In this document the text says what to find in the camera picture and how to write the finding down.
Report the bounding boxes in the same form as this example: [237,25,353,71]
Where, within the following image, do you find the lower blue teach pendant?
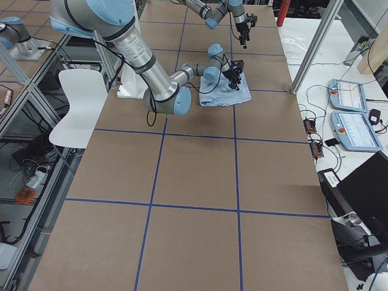
[330,110,383,153]

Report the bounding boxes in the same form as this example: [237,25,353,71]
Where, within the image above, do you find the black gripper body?
[223,68,241,88]
[236,21,250,44]

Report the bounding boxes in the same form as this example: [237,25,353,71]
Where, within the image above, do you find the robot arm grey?
[50,1,244,115]
[178,0,258,49]

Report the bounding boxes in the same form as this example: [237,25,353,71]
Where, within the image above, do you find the clear plastic bag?
[280,36,308,60]

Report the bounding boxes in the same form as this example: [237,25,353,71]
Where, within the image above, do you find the white plastic chair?
[49,69,108,149]

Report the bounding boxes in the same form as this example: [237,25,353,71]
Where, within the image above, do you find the black laptop computer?
[338,151,387,242]

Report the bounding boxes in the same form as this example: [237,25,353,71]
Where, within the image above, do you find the upper blue teach pendant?
[329,79,368,113]

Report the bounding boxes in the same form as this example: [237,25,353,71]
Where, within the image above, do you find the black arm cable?
[90,39,234,127]

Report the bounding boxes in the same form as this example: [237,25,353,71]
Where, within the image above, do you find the second grey robot base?
[1,16,44,61]

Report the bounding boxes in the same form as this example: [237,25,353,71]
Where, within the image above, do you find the blue teach pendant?
[329,79,368,113]
[330,110,383,153]

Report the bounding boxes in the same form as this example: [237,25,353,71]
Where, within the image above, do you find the aluminium frame post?
[290,0,344,95]

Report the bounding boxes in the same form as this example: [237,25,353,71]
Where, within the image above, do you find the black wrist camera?
[230,59,244,74]
[246,13,258,27]

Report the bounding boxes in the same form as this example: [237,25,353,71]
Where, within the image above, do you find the light blue button-up shirt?
[199,73,252,107]

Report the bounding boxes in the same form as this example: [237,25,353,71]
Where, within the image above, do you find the orange device on floor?
[15,187,36,205]

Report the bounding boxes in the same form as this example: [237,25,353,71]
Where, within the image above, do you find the red cylinder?
[276,0,290,27]

